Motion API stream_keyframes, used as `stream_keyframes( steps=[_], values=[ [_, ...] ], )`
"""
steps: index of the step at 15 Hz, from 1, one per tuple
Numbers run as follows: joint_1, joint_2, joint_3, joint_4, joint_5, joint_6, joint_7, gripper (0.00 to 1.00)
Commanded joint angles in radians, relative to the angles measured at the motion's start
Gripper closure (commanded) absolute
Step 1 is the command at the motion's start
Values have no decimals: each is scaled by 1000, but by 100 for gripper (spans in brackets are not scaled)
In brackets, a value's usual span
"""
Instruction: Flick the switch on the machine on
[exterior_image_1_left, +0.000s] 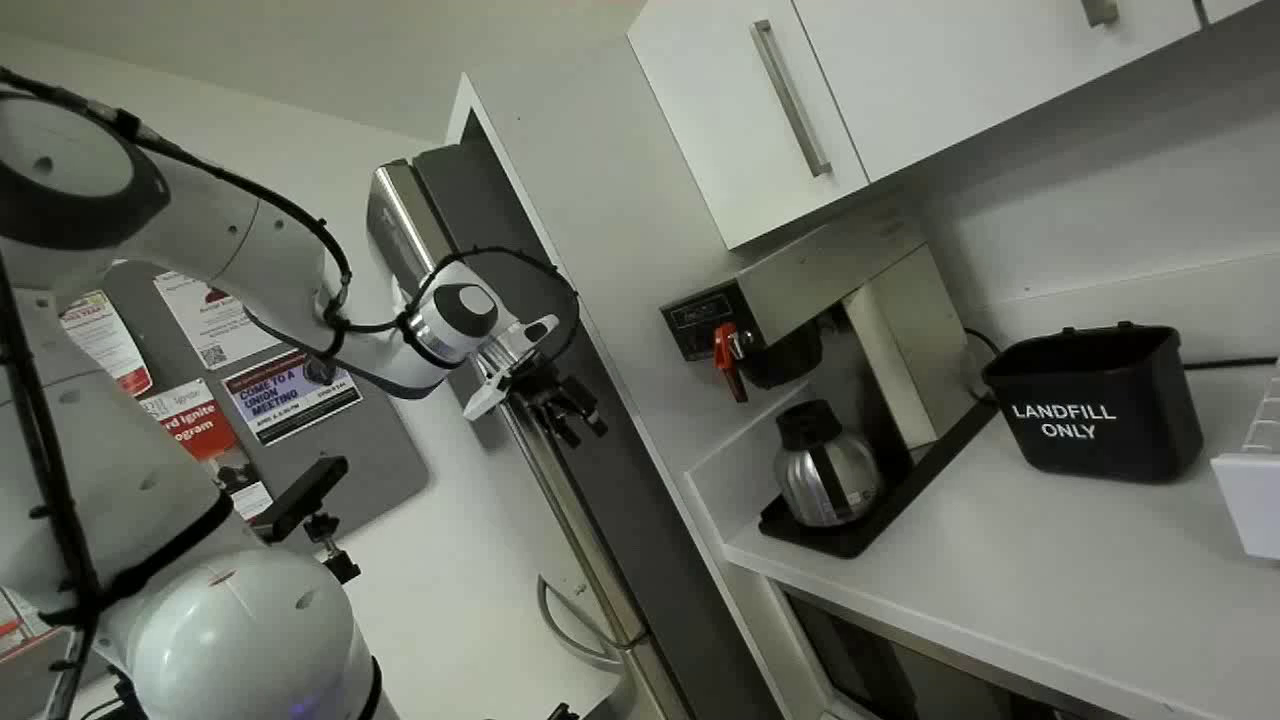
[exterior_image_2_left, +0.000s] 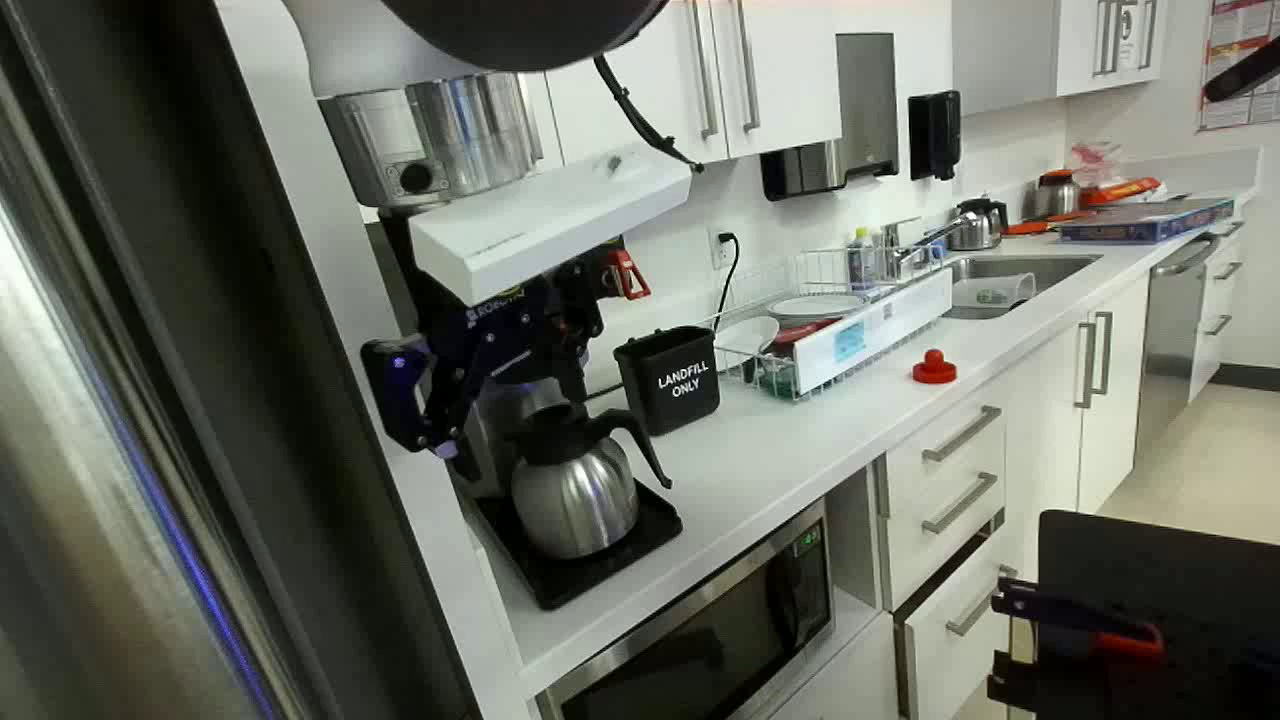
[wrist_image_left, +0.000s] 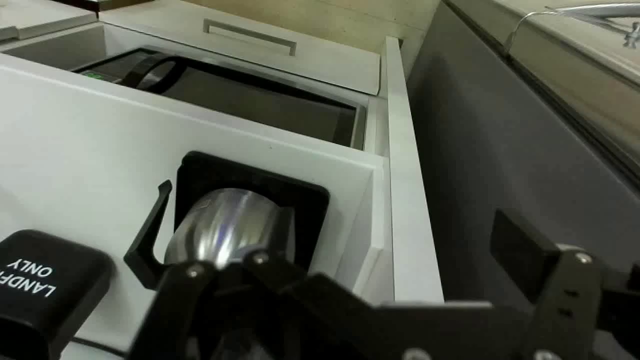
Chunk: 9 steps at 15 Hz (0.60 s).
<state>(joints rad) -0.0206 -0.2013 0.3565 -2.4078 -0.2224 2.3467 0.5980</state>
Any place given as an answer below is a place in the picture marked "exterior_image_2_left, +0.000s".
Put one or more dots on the long white wrap box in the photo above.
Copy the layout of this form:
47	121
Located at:
866	335

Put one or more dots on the white wall poster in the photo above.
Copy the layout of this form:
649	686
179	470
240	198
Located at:
1232	24

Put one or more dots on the steel black coffee machine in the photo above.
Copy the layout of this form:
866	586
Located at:
547	221

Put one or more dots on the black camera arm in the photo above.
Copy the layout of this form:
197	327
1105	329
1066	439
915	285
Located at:
1244	73

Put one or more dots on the steel kitchen sink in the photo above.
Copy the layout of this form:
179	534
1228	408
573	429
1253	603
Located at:
1023	273

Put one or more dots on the steel kettle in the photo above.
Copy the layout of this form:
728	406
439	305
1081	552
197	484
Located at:
979	224

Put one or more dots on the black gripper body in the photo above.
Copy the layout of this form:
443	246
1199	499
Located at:
387	361

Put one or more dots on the steel sink faucet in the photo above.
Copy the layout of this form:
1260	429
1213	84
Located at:
922	246

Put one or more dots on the black landfill only bin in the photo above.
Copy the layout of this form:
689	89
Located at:
665	382

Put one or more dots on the dish soap bottle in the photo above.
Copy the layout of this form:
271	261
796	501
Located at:
866	261

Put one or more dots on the orange snack bag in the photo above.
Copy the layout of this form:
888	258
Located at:
1122	189

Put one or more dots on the clear plastic container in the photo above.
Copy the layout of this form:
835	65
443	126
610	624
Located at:
993	290

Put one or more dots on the red and purple clamp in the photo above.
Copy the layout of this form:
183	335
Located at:
1124	647

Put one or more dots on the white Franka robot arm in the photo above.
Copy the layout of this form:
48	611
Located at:
452	132

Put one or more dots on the red round knob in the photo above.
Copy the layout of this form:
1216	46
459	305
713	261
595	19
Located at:
935	365

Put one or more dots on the white narrow drawer stack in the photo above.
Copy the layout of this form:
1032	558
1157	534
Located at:
1221	305

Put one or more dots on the black steel microwave oven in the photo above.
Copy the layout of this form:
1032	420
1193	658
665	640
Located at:
704	640

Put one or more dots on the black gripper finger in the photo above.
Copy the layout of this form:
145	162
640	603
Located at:
507	374
522	327

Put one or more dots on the white cabinet door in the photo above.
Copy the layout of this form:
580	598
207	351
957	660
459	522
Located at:
1047	427
795	65
615	83
1005	55
1122	386
1105	43

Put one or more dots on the steel pot with red lid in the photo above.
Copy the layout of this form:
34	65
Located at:
1056	198

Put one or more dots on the stainless steel dishwasher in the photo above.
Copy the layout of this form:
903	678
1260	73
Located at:
1181	314

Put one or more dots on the white wall outlet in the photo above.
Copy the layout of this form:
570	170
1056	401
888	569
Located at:
721	237

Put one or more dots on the glass coffee carafe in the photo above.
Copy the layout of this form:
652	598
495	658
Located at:
573	501

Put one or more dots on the black cart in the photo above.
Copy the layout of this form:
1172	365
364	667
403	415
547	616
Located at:
1161	564

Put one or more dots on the flat blue box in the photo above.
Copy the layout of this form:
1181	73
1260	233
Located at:
1144	221

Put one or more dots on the steel paper towel dispenser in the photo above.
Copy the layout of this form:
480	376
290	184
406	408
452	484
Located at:
855	121

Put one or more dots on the white plate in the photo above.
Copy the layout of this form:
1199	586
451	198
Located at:
744	341

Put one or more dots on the white upper cabinet door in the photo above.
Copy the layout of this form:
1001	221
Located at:
1105	43
795	65
1005	55
615	83

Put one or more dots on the white lower cabinet door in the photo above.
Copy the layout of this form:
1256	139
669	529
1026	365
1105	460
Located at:
1047	427
1122	386

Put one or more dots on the stainless steel refrigerator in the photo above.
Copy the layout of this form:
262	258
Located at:
93	401

